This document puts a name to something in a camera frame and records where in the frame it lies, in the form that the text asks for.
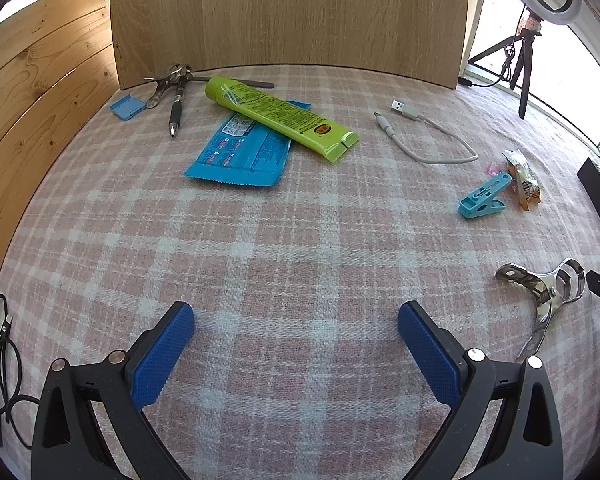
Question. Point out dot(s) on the light wooden board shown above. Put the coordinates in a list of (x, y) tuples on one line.
[(290, 10)]

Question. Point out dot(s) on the black container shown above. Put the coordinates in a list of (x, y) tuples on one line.
[(597, 190)]

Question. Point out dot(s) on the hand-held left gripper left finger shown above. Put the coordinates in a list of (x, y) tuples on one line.
[(162, 355)]

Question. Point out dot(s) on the small blue plastic box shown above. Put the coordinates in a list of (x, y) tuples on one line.
[(127, 108)]

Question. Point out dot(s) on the crumpled snack wrapper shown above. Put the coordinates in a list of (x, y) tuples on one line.
[(525, 180)]

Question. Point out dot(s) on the knotty wooden plank panel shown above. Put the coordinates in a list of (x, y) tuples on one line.
[(30, 110)]

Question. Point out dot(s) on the green tube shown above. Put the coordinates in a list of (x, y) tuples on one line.
[(280, 115)]

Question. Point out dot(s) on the blue plastic clothes peg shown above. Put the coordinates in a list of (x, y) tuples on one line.
[(480, 200)]

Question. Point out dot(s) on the pink plaid cloth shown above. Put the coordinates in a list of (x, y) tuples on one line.
[(300, 240)]

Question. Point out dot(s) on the black pen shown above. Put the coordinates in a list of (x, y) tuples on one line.
[(176, 110)]

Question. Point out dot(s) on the small pink wrapper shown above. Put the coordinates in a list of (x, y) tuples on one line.
[(495, 168)]

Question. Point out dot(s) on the blue wipes packet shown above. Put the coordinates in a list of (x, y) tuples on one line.
[(235, 155)]

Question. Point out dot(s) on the black tripod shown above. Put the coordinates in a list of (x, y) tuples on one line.
[(522, 65)]

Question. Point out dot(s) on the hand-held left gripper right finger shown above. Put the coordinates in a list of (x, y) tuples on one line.
[(430, 355)]

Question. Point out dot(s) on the large silver metal clamp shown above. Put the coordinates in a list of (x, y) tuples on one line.
[(545, 286)]

